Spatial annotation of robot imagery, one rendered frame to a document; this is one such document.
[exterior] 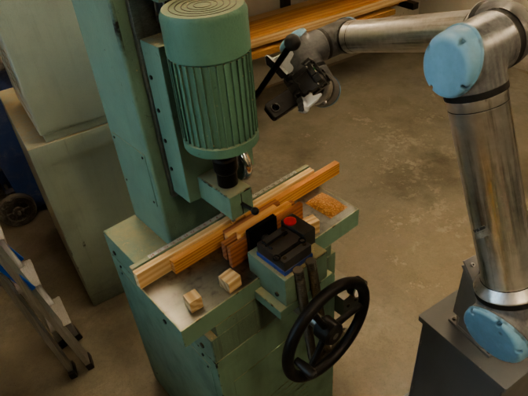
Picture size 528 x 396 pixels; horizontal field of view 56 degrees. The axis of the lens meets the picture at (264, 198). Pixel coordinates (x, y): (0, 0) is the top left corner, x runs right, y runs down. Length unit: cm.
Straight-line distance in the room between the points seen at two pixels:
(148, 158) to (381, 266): 152
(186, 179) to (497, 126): 72
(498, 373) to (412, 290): 96
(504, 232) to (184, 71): 71
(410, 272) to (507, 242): 144
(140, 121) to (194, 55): 32
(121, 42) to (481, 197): 82
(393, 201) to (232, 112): 197
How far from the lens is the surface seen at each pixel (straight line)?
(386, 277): 248
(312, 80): 120
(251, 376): 148
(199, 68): 100
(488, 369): 156
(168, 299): 122
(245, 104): 107
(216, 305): 119
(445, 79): 98
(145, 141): 129
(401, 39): 127
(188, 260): 127
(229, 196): 120
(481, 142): 101
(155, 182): 135
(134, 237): 157
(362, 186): 302
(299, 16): 379
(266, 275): 119
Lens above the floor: 179
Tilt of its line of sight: 38 degrees down
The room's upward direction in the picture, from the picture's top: 5 degrees counter-clockwise
